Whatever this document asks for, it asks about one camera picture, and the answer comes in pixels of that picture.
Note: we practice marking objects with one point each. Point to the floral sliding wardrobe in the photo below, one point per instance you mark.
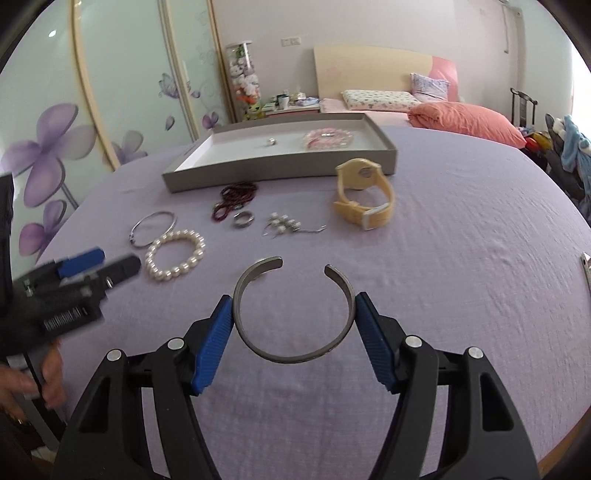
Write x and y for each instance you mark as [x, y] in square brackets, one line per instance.
[115, 92]

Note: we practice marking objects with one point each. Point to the white cup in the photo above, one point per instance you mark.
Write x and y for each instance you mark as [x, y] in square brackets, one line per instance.
[283, 101]

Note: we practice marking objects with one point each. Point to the grey cardboard tray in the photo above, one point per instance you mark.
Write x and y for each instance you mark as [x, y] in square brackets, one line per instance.
[231, 147]

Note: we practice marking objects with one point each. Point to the metal tool tip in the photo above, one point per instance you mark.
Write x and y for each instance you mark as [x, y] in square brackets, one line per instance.
[586, 272]

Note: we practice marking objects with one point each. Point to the purple cloth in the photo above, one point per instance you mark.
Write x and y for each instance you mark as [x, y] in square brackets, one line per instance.
[461, 277]

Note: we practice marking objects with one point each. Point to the pink white nightstand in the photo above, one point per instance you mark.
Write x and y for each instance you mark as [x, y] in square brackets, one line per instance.
[300, 110]

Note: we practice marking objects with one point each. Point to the clear tube of plush toys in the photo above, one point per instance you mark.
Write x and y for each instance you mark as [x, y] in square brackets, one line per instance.
[242, 69]

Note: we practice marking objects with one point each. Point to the small purple white pillow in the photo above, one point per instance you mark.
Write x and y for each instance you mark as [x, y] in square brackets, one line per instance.
[429, 87]

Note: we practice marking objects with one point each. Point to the yellow wrist watch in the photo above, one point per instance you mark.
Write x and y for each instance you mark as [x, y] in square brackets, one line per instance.
[352, 208]

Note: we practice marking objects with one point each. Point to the thin silver bangle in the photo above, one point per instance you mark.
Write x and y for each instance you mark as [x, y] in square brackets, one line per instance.
[159, 214]

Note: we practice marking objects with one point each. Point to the person's left hand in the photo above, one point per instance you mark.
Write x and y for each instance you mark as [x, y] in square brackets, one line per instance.
[51, 378]

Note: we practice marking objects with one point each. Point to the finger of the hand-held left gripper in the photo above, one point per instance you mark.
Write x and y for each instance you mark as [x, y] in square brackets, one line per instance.
[117, 270]
[81, 263]

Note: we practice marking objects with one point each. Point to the colourful toy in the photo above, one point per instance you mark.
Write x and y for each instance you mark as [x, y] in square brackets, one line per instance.
[538, 141]

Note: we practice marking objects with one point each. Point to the bed with pink sheet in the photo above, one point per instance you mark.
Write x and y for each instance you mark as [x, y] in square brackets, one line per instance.
[332, 108]

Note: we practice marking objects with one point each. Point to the floral print pillow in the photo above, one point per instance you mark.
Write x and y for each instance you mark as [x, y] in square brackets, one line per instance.
[378, 99]

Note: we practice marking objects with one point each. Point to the pile of clothes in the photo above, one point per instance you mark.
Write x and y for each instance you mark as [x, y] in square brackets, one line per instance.
[572, 147]

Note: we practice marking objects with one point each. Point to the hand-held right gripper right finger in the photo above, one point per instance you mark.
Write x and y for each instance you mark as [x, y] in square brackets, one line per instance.
[374, 341]

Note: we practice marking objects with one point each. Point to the cream pink headboard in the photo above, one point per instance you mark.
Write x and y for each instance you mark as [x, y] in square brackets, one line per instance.
[369, 69]

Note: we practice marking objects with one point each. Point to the folded pink quilt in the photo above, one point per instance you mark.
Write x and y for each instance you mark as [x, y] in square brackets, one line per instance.
[466, 120]

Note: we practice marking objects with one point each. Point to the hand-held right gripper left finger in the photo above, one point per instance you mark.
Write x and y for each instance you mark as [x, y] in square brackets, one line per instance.
[212, 341]

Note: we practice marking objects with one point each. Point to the dark wooden chair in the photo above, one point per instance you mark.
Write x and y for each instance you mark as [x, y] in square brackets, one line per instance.
[524, 106]

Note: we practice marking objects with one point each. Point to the green yellow plush toy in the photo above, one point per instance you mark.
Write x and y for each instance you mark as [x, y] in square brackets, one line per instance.
[255, 110]

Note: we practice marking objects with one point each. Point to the white wall switch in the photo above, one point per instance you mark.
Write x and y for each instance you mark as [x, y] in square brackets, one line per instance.
[291, 42]

